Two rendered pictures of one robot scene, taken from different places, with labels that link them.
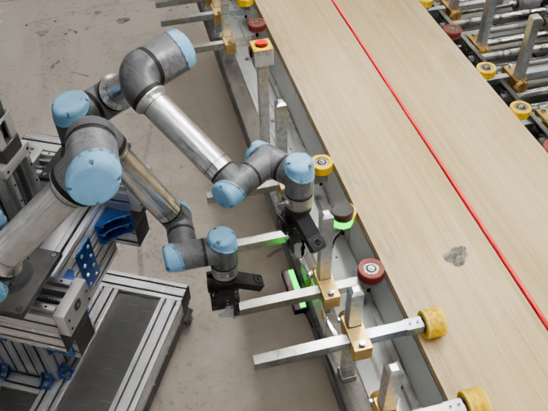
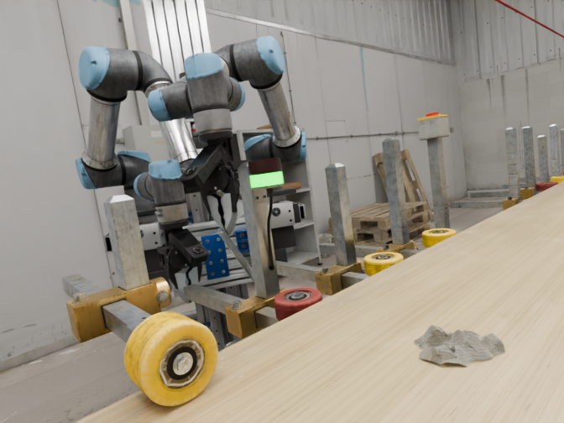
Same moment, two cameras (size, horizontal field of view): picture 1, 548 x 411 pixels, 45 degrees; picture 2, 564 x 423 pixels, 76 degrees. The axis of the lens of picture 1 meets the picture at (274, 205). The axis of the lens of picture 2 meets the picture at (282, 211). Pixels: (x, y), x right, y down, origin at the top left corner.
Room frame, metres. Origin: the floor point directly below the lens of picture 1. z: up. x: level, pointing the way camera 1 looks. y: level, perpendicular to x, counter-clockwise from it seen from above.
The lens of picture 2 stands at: (1.00, -0.79, 1.11)
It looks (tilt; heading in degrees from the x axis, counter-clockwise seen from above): 6 degrees down; 63
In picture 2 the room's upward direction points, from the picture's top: 8 degrees counter-clockwise
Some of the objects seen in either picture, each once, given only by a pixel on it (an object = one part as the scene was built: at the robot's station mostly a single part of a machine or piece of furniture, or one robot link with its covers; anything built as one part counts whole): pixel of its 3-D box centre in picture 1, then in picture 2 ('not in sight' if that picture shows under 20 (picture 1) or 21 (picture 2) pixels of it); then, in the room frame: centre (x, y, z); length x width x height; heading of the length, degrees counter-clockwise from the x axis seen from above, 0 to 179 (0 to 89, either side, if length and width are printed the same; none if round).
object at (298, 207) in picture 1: (298, 198); (211, 124); (1.24, -0.06, 1.23); 0.08 x 0.08 x 0.05
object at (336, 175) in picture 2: not in sight; (346, 260); (1.52, -0.09, 0.87); 0.03 x 0.03 x 0.48; 13
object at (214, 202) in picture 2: (291, 245); (224, 212); (1.25, -0.05, 1.04); 0.06 x 0.03 x 0.09; 33
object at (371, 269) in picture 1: (369, 279); (301, 325); (1.27, -0.28, 0.85); 0.08 x 0.08 x 0.11
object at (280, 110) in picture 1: (281, 157); (399, 221); (1.77, -0.03, 0.92); 0.03 x 0.03 x 0.48; 13
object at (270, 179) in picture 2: (342, 218); (266, 179); (1.29, -0.19, 1.10); 0.06 x 0.06 x 0.02
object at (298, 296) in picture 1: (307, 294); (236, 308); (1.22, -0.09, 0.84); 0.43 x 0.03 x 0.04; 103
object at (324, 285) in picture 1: (326, 285); (262, 310); (1.26, -0.15, 0.85); 0.13 x 0.06 x 0.05; 13
